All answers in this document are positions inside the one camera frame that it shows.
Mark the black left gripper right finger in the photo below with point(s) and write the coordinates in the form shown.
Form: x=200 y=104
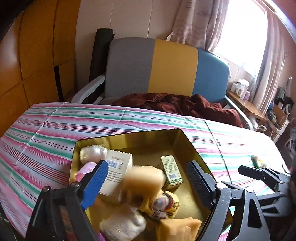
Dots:
x=203 y=183

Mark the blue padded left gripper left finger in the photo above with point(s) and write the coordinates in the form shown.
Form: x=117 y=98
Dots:
x=91 y=184

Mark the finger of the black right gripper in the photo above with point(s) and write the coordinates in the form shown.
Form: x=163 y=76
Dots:
x=258 y=174

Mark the small green cardboard box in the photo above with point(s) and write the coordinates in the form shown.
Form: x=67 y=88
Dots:
x=173 y=176

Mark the pink plastic cup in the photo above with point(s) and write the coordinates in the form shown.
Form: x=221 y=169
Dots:
x=87 y=168

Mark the white pearly bag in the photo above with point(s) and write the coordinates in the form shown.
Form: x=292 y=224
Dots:
x=93 y=153

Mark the cream cardboard box with barcode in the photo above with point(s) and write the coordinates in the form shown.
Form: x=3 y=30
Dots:
x=118 y=164

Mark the yellow tiger plush toy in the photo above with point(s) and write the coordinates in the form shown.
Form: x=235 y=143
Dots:
x=164 y=205

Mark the gold metal tray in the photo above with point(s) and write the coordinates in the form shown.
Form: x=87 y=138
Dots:
x=146 y=149

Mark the striped bed sheet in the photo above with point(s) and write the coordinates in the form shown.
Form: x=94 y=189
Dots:
x=37 y=149

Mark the wooden bedside desk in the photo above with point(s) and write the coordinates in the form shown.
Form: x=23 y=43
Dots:
x=247 y=106

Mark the dark red blanket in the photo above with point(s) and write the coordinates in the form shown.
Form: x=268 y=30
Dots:
x=196 y=106

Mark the white boxes on desk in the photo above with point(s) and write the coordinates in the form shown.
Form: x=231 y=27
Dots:
x=240 y=88

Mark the wooden wardrobe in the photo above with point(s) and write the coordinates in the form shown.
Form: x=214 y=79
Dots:
x=37 y=55

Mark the black rolled mat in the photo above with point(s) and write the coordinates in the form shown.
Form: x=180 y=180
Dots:
x=100 y=50

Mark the pink patterned curtain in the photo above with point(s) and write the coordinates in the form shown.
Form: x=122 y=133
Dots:
x=199 y=23

